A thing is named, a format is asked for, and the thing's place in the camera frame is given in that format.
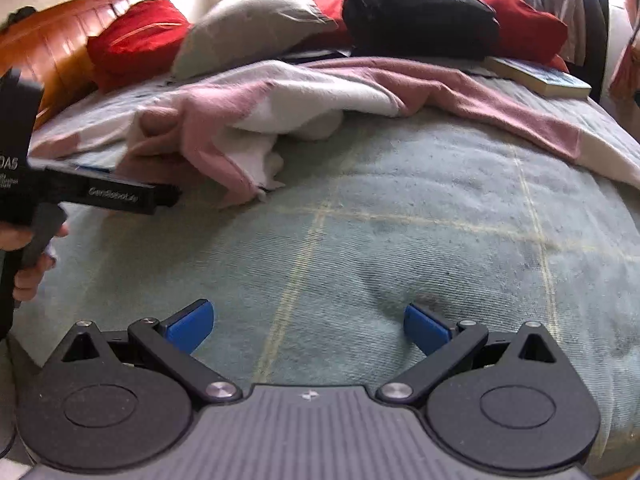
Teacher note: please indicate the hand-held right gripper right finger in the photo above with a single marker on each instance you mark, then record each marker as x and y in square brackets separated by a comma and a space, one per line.
[425, 330]

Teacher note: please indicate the black backpack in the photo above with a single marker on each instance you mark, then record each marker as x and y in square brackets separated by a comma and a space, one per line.
[415, 5]

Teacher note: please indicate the person's left hand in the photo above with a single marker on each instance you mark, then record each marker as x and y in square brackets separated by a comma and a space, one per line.
[30, 280]

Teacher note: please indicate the pink and white sweater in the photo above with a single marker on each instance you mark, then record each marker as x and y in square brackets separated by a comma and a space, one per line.
[210, 115]

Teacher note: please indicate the grey pillow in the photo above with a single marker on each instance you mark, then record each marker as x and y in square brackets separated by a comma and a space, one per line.
[250, 25]

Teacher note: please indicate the paperback book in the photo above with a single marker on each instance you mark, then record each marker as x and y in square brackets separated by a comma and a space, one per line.
[540, 80]

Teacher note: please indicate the green checked bedspread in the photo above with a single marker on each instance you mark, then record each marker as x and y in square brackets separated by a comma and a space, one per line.
[400, 235]

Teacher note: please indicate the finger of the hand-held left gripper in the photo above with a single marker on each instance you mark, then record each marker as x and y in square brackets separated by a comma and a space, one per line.
[162, 197]

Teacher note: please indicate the beige shirt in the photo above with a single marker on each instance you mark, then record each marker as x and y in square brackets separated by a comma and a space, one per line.
[565, 5]

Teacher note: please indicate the red blanket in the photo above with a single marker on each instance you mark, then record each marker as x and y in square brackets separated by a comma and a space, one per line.
[525, 30]

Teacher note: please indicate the small black object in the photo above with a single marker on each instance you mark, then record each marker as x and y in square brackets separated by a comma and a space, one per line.
[20, 15]

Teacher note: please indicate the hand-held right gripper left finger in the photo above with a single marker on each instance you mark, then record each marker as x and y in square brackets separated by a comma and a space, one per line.
[192, 325]

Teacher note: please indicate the flat grey pouch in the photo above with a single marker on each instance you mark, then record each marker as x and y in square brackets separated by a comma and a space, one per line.
[320, 55]

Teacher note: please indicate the wooden headboard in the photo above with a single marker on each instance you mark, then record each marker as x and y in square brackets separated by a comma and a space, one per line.
[50, 40]

